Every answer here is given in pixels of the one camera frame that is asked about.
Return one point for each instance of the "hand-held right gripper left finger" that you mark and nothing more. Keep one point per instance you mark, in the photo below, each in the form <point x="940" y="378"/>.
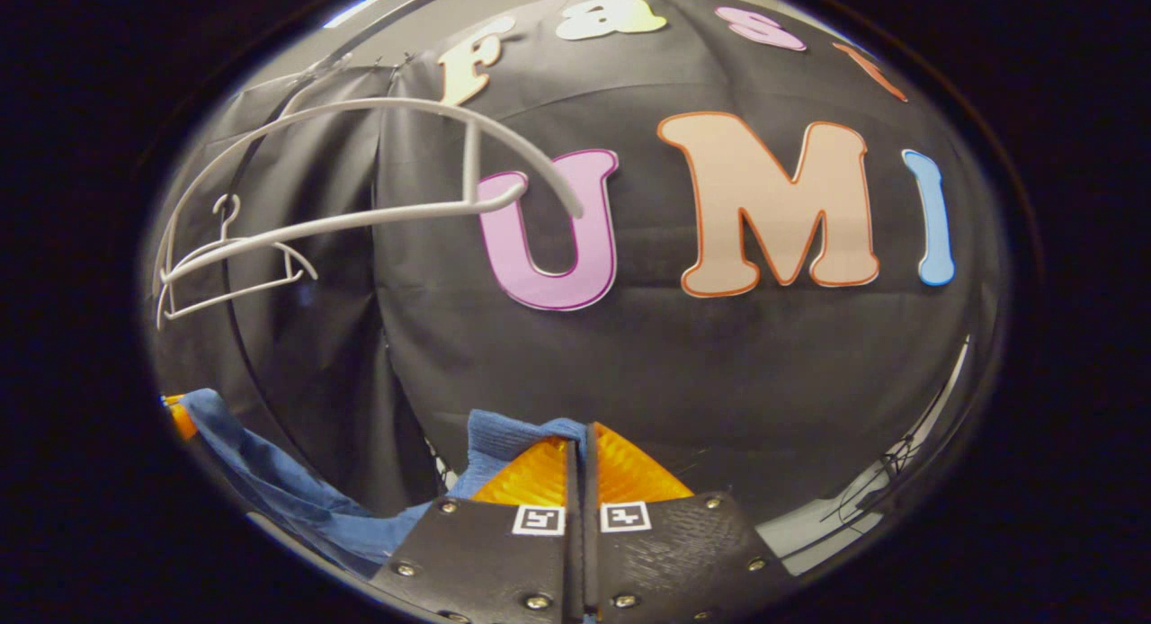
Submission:
<point x="486" y="561"/>

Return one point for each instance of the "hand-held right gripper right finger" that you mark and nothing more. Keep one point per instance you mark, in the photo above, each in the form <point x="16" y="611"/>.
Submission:
<point x="683" y="561"/>

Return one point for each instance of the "white empty hanger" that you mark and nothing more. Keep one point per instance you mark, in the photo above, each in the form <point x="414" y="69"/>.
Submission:
<point x="270" y="244"/>

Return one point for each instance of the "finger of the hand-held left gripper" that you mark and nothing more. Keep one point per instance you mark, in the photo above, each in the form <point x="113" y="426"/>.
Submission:
<point x="180" y="417"/>

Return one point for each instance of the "white hanger with taped hook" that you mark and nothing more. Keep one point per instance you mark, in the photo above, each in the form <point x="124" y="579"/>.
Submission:
<point x="360" y="103"/>

